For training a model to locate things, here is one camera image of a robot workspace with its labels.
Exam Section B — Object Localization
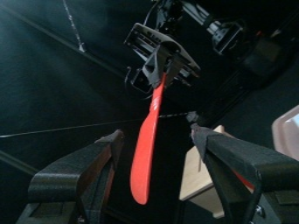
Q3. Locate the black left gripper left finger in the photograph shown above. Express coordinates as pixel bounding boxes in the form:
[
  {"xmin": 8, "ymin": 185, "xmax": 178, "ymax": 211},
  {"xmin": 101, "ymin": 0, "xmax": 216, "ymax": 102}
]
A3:
[{"xmin": 13, "ymin": 129, "xmax": 126, "ymax": 224}]

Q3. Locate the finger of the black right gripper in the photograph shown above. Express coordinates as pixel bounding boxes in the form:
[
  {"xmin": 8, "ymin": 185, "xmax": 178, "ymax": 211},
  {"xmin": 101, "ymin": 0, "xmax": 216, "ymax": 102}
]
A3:
[
  {"xmin": 164, "ymin": 52, "xmax": 186, "ymax": 88},
  {"xmin": 141, "ymin": 43, "xmax": 173, "ymax": 89}
]

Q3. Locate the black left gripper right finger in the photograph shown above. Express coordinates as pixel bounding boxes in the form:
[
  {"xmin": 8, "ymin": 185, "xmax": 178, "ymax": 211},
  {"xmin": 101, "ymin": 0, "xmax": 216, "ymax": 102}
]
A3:
[{"xmin": 189, "ymin": 122, "xmax": 299, "ymax": 224}]

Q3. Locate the red straw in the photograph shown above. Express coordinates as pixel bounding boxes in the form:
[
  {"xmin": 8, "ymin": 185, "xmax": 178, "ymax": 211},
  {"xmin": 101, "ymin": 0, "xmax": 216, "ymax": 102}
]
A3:
[{"xmin": 128, "ymin": 73, "xmax": 168, "ymax": 206}]

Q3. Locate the pink plastic tray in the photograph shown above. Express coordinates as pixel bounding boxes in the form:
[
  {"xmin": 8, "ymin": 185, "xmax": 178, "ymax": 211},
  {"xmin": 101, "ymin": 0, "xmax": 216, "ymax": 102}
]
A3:
[{"xmin": 269, "ymin": 104, "xmax": 299, "ymax": 162}]

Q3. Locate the thin white cord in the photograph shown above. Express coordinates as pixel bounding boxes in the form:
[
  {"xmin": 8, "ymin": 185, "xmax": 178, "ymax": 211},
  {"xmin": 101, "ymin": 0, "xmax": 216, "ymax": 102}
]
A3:
[
  {"xmin": 61, "ymin": 0, "xmax": 86, "ymax": 53},
  {"xmin": 0, "ymin": 111, "xmax": 192, "ymax": 139}
]

